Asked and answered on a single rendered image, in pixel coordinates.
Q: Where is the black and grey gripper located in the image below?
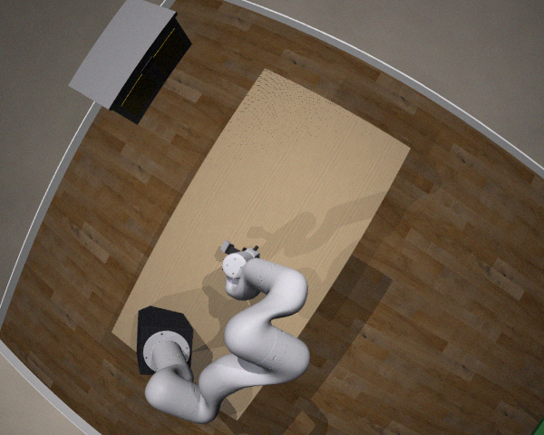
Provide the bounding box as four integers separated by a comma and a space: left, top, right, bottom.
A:
246, 246, 260, 258

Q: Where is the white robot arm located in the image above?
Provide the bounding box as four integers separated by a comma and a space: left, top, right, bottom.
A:
143, 240, 310, 424

